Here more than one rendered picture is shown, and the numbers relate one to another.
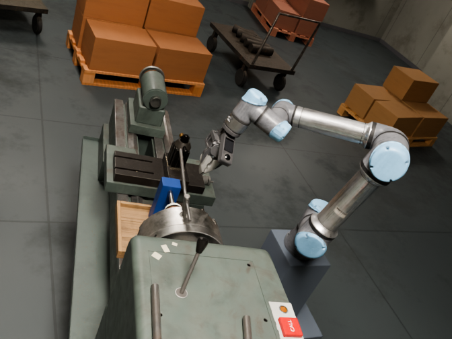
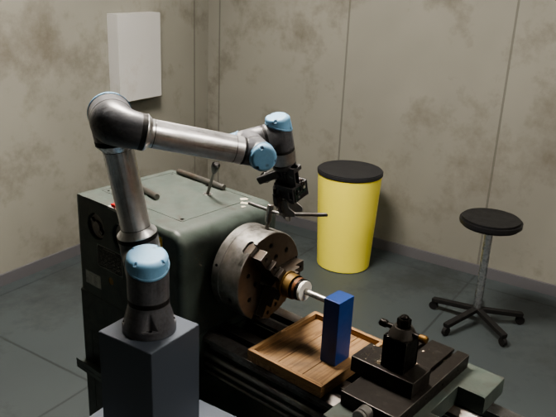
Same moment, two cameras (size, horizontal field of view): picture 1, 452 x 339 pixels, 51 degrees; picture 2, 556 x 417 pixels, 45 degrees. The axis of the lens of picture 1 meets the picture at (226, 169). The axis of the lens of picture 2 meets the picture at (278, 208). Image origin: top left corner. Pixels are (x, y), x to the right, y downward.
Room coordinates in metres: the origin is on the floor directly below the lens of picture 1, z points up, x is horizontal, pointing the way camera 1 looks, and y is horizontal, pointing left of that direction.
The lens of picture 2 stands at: (3.22, -0.80, 2.08)
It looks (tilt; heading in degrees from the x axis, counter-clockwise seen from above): 20 degrees down; 155
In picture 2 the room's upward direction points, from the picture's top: 2 degrees clockwise
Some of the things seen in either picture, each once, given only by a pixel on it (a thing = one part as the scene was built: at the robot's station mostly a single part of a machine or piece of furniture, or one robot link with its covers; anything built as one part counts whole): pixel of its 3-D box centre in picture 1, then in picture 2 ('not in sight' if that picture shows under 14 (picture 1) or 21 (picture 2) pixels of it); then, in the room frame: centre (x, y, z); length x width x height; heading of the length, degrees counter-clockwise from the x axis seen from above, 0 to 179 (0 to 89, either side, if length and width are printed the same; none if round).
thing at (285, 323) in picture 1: (290, 327); not in sight; (0.98, -0.35, 1.26); 0.06 x 0.06 x 0.02; 25
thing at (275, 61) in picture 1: (257, 35); not in sight; (6.10, 0.31, 0.52); 1.32 x 0.77 x 1.05; 36
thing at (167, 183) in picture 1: (164, 202); (337, 328); (1.60, 0.19, 1.00); 0.08 x 0.06 x 0.23; 115
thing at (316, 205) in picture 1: (318, 218); (147, 273); (1.56, -0.41, 1.27); 0.13 x 0.12 x 0.14; 173
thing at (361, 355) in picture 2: (175, 170); (390, 369); (1.86, 0.22, 1.00); 0.20 x 0.10 x 0.05; 25
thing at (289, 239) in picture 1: (305, 238); (149, 312); (1.56, -0.41, 1.15); 0.15 x 0.15 x 0.10
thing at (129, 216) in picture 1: (158, 232); (317, 350); (1.54, 0.16, 0.89); 0.36 x 0.30 x 0.04; 115
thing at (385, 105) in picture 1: (399, 105); not in sight; (6.24, -1.77, 0.38); 1.35 x 1.03 x 0.76; 123
